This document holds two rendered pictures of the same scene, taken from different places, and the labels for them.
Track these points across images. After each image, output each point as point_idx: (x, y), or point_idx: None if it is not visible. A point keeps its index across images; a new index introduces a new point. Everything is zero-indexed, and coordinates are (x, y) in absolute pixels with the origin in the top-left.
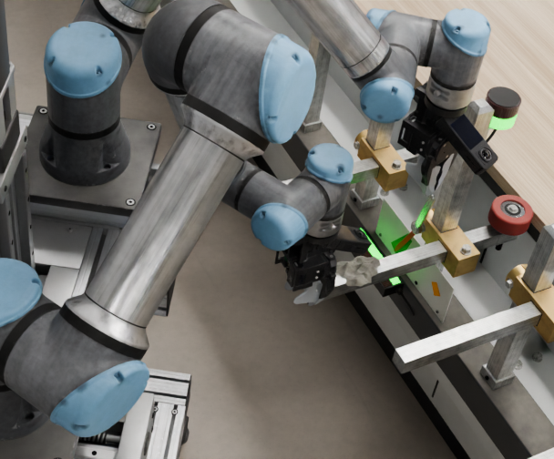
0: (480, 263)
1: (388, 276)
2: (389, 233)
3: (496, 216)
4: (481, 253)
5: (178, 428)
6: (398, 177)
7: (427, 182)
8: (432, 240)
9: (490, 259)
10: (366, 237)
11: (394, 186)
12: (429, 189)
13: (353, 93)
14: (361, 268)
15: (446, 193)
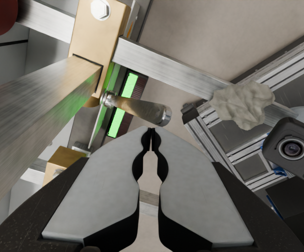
0: (28, 39)
1: (207, 73)
2: (102, 115)
3: None
4: (21, 44)
5: (211, 109)
6: (66, 160)
7: (231, 176)
8: (110, 70)
9: (19, 31)
10: (290, 138)
11: (74, 153)
12: (187, 141)
13: (4, 209)
14: (247, 104)
15: (73, 103)
